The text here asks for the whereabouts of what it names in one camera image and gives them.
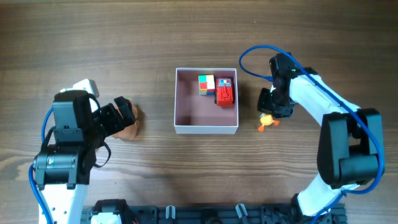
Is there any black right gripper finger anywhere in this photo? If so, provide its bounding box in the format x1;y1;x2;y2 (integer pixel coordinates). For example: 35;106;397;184
257;88;275;114
272;105;294;119

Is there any yellow duck toy blue cap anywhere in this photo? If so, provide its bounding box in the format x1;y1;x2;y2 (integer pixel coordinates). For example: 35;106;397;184
258;113;280;132

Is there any brown plush capybara with orange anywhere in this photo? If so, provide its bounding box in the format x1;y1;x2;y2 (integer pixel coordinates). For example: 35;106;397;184
111;98;139;141

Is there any red toy truck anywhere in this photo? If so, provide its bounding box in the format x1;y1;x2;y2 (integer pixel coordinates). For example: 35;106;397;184
215;77;234;108

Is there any colourful puzzle cube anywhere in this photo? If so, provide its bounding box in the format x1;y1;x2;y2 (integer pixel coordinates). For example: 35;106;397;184
198;75;216;95

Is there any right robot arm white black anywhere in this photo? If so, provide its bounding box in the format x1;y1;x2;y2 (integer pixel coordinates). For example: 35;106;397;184
257;53;385;223

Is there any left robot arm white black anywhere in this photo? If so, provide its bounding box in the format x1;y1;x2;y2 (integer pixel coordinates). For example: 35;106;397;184
29;90;136;223

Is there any white box pink interior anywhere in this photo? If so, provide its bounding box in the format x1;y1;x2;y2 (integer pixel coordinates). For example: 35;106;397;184
174;68;239;134

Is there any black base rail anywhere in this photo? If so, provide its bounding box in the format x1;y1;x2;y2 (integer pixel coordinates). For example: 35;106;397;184
81;198;347;224

